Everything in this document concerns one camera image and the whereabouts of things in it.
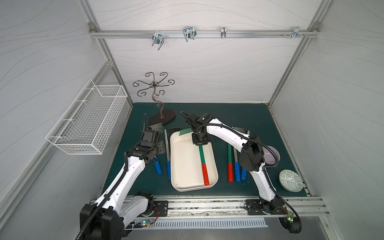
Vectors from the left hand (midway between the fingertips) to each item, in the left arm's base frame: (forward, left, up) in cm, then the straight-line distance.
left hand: (157, 147), depth 82 cm
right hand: (+5, -23, -4) cm, 24 cm away
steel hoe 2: (-4, +3, -11) cm, 12 cm away
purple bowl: (+1, -66, -12) cm, 67 cm away
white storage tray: (-5, -16, -12) cm, 21 cm away
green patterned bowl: (-13, -75, -13) cm, 77 cm away
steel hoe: (+17, -1, -12) cm, 21 cm away
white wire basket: (0, +30, +18) cm, 35 cm away
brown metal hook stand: (+34, +3, -12) cm, 36 cm away
